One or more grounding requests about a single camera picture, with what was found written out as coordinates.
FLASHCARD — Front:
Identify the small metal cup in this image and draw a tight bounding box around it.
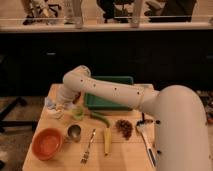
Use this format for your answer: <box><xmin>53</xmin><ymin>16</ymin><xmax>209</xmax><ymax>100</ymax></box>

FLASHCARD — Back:
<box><xmin>67</xmin><ymin>125</ymin><xmax>81</xmax><ymax>142</ymax></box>

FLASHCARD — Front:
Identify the brown grape bunch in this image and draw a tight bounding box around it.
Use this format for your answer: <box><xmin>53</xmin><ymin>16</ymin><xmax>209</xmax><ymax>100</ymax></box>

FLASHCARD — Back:
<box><xmin>115</xmin><ymin>120</ymin><xmax>133</xmax><ymax>140</ymax></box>

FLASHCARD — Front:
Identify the yellow banana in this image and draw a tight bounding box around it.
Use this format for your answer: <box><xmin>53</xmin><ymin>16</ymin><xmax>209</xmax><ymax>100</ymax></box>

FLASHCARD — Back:
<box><xmin>103</xmin><ymin>128</ymin><xmax>111</xmax><ymax>155</ymax></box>

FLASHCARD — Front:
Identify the black office chair base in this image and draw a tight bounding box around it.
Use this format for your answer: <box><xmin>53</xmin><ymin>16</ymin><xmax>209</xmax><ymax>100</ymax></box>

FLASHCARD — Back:
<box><xmin>0</xmin><ymin>97</ymin><xmax>38</xmax><ymax>133</ymax></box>

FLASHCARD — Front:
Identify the green toy vegetable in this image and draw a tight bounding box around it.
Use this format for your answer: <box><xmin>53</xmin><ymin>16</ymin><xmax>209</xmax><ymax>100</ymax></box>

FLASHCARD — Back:
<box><xmin>72</xmin><ymin>106</ymin><xmax>86</xmax><ymax>121</ymax></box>

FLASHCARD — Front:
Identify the green plastic tray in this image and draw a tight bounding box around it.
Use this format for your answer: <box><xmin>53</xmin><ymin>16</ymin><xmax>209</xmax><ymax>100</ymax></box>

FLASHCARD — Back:
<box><xmin>84</xmin><ymin>76</ymin><xmax>134</xmax><ymax>111</ymax></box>

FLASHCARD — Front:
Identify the light blue towel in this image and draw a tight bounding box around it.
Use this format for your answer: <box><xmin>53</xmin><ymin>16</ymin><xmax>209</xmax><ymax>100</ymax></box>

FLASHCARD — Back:
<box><xmin>44</xmin><ymin>97</ymin><xmax>56</xmax><ymax>110</ymax></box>

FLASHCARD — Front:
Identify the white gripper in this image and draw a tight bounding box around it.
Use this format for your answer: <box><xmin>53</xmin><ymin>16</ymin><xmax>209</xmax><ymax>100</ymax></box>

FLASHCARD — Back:
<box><xmin>56</xmin><ymin>89</ymin><xmax>80</xmax><ymax>108</ymax></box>

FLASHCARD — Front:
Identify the white handled spatula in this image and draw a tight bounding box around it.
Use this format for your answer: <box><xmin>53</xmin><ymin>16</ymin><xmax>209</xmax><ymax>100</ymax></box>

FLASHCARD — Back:
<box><xmin>136</xmin><ymin>120</ymin><xmax>156</xmax><ymax>168</ymax></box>

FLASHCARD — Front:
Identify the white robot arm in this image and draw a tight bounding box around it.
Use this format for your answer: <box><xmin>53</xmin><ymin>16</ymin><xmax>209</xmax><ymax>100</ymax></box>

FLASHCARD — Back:
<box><xmin>56</xmin><ymin>65</ymin><xmax>212</xmax><ymax>171</ymax></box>

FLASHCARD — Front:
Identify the orange bowl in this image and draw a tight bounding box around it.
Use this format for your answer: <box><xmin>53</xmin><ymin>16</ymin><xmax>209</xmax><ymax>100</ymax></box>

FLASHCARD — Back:
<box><xmin>32</xmin><ymin>128</ymin><xmax>63</xmax><ymax>161</ymax></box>

